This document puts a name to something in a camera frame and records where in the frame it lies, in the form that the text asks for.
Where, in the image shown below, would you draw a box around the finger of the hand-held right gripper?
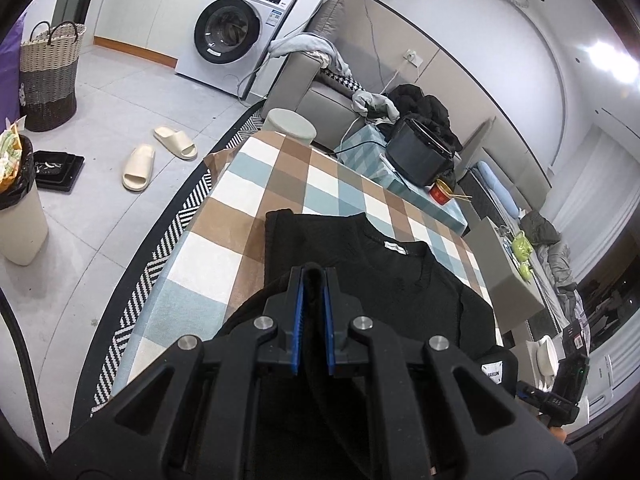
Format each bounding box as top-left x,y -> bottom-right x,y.
515,382 -> 551,406

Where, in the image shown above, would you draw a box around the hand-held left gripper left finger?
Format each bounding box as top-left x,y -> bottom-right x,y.
50,267 -> 306,480

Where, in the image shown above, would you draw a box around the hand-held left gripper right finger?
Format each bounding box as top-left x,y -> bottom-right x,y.
322,268 -> 576,480

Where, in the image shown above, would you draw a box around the black knit sweater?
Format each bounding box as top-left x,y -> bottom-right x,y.
212,210 -> 521,480

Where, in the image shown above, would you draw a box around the white bowl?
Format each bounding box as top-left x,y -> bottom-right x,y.
535,335 -> 561,378

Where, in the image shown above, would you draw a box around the black red box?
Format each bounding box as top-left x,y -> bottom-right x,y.
562,317 -> 586,356

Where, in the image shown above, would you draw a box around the grey duvet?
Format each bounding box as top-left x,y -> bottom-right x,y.
542,242 -> 583,321

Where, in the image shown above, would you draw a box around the plaid fleece blanket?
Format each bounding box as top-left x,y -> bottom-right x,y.
102,130 -> 503,411

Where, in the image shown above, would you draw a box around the grey side cabinet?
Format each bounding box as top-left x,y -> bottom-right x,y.
470,217 -> 546,333

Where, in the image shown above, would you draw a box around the green toy teapot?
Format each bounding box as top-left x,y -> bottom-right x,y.
510,230 -> 533,263

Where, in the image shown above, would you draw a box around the black white zigzag rug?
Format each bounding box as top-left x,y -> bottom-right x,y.
70,97 -> 271,426

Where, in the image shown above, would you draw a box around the dark grey jacket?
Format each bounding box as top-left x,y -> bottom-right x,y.
520,209 -> 561,246

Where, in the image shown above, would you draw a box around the teal checked tablecloth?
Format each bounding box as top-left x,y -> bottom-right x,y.
334,125 -> 468,233

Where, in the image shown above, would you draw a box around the red bowl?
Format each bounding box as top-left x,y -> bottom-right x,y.
430,179 -> 453,206

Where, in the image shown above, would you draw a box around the white curtain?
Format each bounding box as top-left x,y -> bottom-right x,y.
545,125 -> 640,281

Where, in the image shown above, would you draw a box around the black electric cooker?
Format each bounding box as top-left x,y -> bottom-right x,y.
386,116 -> 456,187

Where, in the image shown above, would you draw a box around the round white stool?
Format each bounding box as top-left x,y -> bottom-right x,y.
262,108 -> 317,147

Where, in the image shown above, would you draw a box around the blue pillow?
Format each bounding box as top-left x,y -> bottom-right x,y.
475,160 -> 521,218

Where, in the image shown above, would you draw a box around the grey sofa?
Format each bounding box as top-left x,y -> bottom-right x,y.
270,0 -> 501,171

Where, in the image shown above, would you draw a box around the beige slipper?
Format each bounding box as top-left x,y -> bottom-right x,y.
153,126 -> 198,161
122,144 -> 157,192

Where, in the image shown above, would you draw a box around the grey white garment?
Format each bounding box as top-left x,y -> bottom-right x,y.
350,91 -> 401,122

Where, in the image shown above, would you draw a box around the houndstooth cushion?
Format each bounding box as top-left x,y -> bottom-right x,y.
320,67 -> 368,96

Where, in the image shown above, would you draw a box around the black jacket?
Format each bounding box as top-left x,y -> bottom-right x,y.
387,84 -> 463,161

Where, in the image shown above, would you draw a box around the light grey blanket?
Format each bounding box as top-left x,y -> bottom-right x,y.
268,34 -> 351,76

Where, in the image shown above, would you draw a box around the black tray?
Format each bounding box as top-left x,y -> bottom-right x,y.
32,150 -> 85,193

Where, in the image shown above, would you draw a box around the white trash bin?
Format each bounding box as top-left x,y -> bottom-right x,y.
0,117 -> 50,267

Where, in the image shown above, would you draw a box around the white washing machine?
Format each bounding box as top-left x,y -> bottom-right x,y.
175,0 -> 303,98

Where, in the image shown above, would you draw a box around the woven laundry basket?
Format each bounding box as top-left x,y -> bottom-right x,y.
19,21 -> 87,132

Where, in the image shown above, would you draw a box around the white lower kitchen cabinets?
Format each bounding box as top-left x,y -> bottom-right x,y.
92,0 -> 216,68

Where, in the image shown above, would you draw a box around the purple plastic bag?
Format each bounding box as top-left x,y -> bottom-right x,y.
0,12 -> 26,106

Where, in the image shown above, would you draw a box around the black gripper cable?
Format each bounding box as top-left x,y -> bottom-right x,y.
0,290 -> 51,461

